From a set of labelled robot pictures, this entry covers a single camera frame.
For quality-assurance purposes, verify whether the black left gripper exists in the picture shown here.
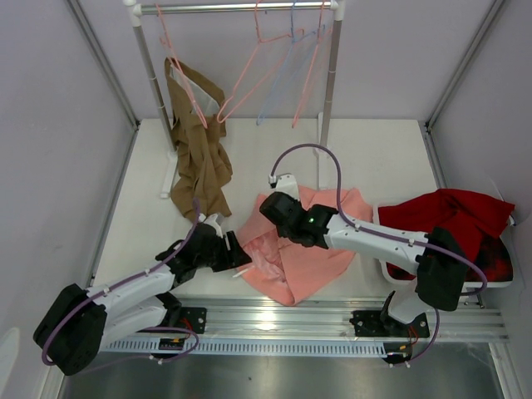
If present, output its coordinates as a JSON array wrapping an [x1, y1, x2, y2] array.
[[195, 231, 250, 273]]

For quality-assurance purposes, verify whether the pink skirt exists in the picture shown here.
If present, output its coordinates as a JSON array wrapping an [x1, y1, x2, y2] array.
[[236, 194, 355, 306]]

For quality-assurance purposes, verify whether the pink wire hanger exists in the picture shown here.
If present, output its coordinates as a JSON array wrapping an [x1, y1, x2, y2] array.
[[291, 1, 346, 129], [215, 0, 294, 124]]

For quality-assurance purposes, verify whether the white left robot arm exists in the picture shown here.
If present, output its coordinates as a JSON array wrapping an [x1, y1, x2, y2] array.
[[33, 223, 251, 376]]

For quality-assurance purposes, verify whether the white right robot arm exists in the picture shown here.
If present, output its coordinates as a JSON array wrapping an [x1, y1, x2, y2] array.
[[259, 191, 468, 336]]

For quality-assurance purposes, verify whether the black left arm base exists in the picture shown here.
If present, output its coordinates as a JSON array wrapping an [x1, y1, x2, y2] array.
[[156, 293, 208, 334]]

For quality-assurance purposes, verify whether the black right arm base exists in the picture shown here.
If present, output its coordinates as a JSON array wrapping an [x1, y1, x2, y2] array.
[[349, 291, 440, 368]]

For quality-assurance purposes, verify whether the tan brown skirt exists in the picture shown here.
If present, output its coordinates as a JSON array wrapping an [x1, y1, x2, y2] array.
[[165, 58, 233, 220]]

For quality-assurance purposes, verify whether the pink hanger holding tan skirt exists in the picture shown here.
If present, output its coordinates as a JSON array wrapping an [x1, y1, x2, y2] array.
[[155, 4, 208, 129]]

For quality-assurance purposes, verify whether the red garment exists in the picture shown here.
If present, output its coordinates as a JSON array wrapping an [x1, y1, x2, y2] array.
[[377, 187, 516, 283]]

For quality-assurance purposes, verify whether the white perforated basket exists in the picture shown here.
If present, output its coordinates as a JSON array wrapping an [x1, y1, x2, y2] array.
[[373, 178, 519, 292]]

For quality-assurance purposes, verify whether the white garment rack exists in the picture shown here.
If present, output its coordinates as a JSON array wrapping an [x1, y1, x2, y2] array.
[[123, 1, 346, 190]]

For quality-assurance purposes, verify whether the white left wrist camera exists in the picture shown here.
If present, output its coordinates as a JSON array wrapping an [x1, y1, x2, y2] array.
[[199, 213, 224, 238]]

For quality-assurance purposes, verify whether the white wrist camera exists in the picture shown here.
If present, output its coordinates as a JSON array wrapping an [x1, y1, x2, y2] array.
[[268, 174, 299, 200], [199, 213, 224, 238]]

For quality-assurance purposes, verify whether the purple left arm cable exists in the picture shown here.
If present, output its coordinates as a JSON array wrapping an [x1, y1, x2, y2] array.
[[41, 198, 200, 369]]

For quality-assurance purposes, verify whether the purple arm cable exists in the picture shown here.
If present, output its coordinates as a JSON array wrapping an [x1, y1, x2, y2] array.
[[41, 198, 200, 369], [267, 143, 488, 369]]

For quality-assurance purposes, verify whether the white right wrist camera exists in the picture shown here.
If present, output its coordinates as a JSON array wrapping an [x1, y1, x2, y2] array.
[[268, 174, 299, 200]]

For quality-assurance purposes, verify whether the aluminium mounting rail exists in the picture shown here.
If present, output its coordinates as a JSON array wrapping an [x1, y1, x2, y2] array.
[[173, 292, 509, 343]]

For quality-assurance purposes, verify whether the white slotted cable duct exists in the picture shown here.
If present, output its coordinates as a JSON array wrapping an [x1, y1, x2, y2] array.
[[104, 337, 387, 358]]

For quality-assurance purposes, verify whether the blue wire hanger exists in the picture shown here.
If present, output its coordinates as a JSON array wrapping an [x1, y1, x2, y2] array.
[[256, 1, 321, 126]]

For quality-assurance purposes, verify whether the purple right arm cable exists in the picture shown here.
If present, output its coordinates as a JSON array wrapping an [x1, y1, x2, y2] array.
[[267, 143, 488, 369]]

